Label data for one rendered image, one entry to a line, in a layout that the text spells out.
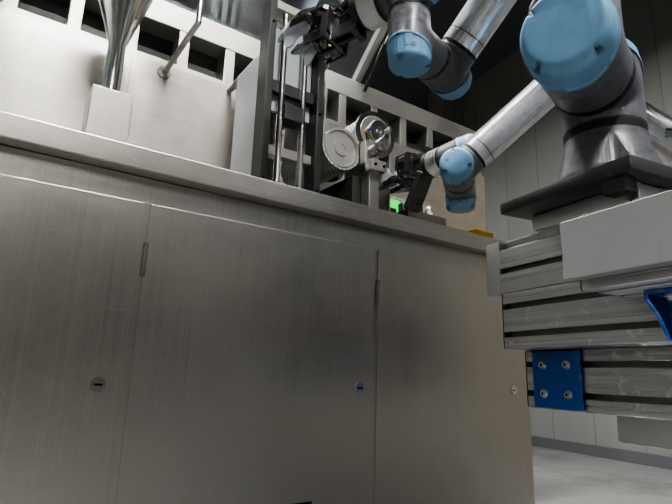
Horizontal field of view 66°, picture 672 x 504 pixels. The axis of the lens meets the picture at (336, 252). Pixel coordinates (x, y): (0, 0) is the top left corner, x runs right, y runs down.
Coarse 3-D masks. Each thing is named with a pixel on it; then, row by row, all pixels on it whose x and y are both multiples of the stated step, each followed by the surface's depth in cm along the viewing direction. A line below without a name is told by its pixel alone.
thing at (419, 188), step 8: (416, 176) 144; (424, 176) 143; (416, 184) 143; (424, 184) 144; (416, 192) 144; (424, 192) 145; (408, 200) 145; (416, 200) 144; (424, 200) 146; (408, 208) 144; (416, 208) 145
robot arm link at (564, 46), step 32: (544, 0) 67; (576, 0) 65; (608, 0) 63; (544, 32) 67; (576, 32) 65; (608, 32) 63; (544, 64) 67; (576, 64) 65; (608, 64) 66; (576, 96) 71; (608, 96) 71
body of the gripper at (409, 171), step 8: (408, 152) 146; (424, 152) 143; (400, 160) 150; (408, 160) 146; (416, 160) 146; (400, 168) 149; (408, 168) 145; (416, 168) 145; (424, 168) 140; (400, 176) 147; (408, 176) 145; (432, 176) 141; (400, 184) 149; (408, 184) 149
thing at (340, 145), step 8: (336, 128) 148; (328, 136) 147; (336, 136) 148; (344, 136) 150; (352, 136) 151; (328, 144) 146; (336, 144) 147; (344, 144) 149; (352, 144) 151; (328, 152) 145; (336, 152) 147; (344, 152) 148; (352, 152) 151; (336, 160) 147; (344, 160) 148; (352, 160) 150
